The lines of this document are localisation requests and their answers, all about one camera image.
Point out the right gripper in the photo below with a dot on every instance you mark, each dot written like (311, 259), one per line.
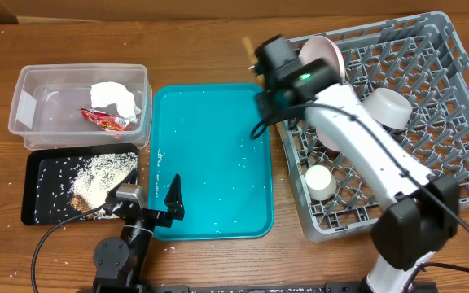
(265, 104)

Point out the cream plastic cup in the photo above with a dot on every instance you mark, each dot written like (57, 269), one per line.
(320, 182)

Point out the red snack wrapper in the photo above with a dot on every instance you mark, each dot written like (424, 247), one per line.
(108, 122)

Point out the pink bowl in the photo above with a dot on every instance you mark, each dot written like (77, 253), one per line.
(328, 141)

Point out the grey-white bowl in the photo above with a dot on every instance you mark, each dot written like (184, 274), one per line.
(388, 108)

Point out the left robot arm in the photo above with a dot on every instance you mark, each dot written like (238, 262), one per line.
(119, 260)

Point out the wooden chopstick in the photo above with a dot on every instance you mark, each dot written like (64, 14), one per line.
(251, 55)

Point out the white tissue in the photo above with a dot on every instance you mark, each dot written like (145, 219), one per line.
(104, 94)

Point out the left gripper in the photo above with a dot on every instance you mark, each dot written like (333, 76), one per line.
(173, 202)

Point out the brown food scrap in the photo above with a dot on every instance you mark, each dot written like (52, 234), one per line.
(79, 204)

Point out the black tray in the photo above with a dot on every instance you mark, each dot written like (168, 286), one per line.
(48, 174)

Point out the clear plastic bin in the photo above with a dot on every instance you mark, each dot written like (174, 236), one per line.
(47, 102)

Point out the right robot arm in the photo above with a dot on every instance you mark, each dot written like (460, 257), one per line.
(419, 209)

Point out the grey dishwasher rack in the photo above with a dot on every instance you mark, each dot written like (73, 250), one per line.
(418, 56)

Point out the teal plastic tray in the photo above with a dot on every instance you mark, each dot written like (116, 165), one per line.
(202, 134)

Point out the pink round plate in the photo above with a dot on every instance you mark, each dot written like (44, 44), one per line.
(320, 47)

